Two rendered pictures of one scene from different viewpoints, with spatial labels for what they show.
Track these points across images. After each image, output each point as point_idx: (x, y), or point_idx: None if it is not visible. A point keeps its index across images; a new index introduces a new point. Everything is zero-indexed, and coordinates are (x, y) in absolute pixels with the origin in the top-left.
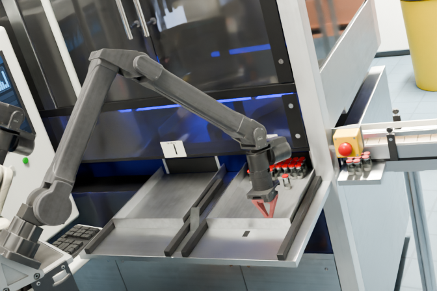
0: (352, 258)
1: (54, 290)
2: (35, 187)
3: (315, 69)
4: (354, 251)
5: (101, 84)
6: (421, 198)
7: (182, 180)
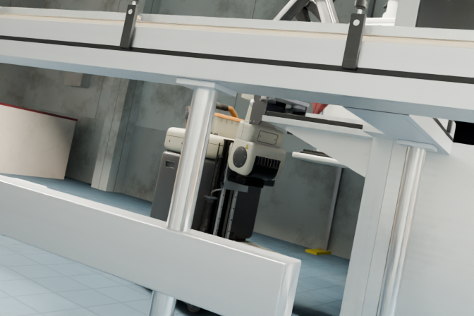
0: (357, 224)
1: (259, 101)
2: None
3: (404, 22)
4: (367, 224)
5: None
6: (401, 189)
7: None
